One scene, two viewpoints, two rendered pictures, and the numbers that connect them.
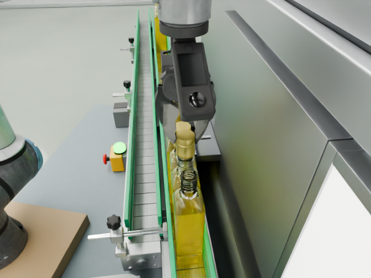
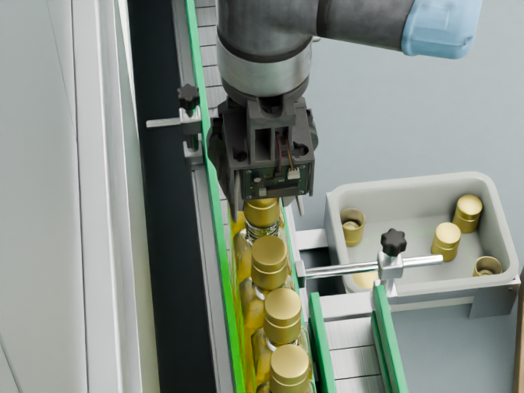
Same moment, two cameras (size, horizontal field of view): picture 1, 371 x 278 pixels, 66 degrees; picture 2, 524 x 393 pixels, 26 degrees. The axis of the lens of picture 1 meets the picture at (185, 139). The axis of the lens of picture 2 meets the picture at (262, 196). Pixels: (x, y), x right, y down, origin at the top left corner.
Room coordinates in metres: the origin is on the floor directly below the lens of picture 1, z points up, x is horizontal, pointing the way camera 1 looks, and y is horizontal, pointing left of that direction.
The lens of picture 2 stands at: (1.03, -0.01, 2.05)
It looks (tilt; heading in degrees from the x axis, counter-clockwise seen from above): 54 degrees down; 179
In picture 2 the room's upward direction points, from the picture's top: straight up
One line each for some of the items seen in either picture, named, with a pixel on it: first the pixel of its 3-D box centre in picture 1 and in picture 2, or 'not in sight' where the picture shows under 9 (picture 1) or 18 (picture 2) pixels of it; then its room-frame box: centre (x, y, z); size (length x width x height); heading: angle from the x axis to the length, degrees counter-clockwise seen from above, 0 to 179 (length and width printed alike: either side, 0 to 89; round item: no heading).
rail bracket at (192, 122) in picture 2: not in sight; (175, 128); (0.13, -0.11, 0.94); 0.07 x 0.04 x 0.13; 97
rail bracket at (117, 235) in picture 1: (128, 235); (368, 270); (0.35, 0.12, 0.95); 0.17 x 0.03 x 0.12; 97
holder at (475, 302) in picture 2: not in sight; (397, 255); (0.22, 0.18, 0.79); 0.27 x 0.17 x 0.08; 97
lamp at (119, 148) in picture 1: (119, 147); not in sight; (0.77, 0.24, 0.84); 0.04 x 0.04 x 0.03
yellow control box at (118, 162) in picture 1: (120, 158); not in sight; (0.77, 0.24, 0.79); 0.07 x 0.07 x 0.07; 7
